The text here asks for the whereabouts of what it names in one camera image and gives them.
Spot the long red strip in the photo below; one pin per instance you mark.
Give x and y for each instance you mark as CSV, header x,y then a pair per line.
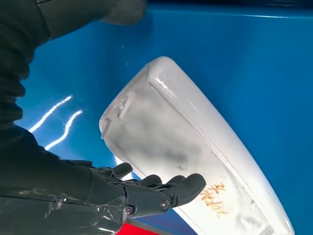
x,y
134,230

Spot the clear plastic film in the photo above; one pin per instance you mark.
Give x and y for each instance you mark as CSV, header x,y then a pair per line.
x,y
73,214

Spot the blue metal shelf rack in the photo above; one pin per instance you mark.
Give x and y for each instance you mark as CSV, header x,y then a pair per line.
x,y
244,81

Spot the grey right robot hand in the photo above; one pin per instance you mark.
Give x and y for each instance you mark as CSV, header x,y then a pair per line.
x,y
48,168

